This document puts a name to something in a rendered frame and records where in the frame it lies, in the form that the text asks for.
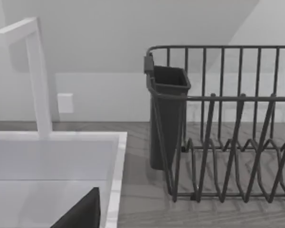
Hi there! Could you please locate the dark grey cutlery holder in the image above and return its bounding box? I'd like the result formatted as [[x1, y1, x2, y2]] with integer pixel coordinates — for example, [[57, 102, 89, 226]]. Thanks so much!
[[150, 66, 192, 171]]

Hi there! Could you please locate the dark grey wire dish rack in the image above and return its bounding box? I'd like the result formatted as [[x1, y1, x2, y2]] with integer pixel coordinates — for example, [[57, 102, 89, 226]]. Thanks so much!
[[143, 45, 285, 204]]

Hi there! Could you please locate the white sink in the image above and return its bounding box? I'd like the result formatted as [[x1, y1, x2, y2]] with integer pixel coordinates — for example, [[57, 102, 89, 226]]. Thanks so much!
[[0, 131, 128, 228]]

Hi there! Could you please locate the white wall socket plate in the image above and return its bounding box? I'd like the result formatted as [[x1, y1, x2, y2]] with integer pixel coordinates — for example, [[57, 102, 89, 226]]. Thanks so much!
[[57, 93, 74, 114]]

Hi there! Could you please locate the tall white tap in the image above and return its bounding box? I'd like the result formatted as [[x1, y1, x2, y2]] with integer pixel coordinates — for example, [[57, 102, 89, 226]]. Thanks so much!
[[0, 17, 55, 140]]

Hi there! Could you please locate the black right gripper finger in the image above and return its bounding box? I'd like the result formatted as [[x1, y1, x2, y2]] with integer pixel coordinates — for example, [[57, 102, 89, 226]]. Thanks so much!
[[49, 187, 102, 228]]

